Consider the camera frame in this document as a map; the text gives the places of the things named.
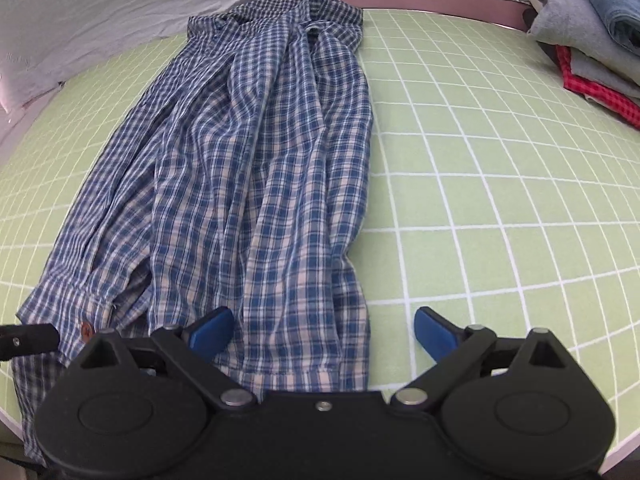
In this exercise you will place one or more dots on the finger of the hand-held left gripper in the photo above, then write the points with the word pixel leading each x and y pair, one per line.
pixel 30 341

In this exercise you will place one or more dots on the folded grey garment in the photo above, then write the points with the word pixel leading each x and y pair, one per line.
pixel 565 15

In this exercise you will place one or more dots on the pink strip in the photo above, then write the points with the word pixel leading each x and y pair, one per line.
pixel 450 2

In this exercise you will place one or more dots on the blue plaid shirt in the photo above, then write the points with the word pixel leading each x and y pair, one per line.
pixel 250 160

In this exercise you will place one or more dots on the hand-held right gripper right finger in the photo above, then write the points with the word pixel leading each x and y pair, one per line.
pixel 435 332

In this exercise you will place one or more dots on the green grid mat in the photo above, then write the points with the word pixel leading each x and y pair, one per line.
pixel 500 210

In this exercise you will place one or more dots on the folded red checked garment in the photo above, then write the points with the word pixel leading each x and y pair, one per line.
pixel 600 92

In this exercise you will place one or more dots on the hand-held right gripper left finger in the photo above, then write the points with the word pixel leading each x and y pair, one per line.
pixel 212 331

